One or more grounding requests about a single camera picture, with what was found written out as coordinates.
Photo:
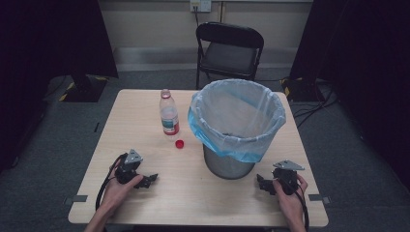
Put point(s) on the red bottle cap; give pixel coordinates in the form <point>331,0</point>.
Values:
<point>179,144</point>

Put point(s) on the grey metal trash bin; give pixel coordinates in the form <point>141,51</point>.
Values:
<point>225,167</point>

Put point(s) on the dark curtain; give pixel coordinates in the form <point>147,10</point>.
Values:
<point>364,48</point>
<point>48,38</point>

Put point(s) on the blue translucent bin liner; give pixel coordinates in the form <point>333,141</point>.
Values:
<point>206,129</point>

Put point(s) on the small black floor tape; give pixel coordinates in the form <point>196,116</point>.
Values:
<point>96,127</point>

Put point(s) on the person's left hand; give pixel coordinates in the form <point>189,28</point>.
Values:
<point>117,193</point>

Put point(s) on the black folding chair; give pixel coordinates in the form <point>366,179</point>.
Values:
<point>228,58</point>

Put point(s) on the white wall socket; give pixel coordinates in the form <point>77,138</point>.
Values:
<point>200,5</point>

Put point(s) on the clear plastic water bottle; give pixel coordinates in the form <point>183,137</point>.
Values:
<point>169,114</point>

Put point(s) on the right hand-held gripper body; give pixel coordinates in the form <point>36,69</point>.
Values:
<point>285,179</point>

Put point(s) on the dark scrap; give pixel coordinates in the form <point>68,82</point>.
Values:
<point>230,134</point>

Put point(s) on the person's right hand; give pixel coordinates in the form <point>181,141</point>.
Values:
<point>290,206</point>

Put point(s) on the grey floor tape strip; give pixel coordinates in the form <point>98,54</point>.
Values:
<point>317,198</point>
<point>77,199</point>

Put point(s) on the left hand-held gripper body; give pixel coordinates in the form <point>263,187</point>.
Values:
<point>129,169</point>

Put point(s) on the black stand base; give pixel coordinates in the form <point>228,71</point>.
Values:
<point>83,88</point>
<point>301,92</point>

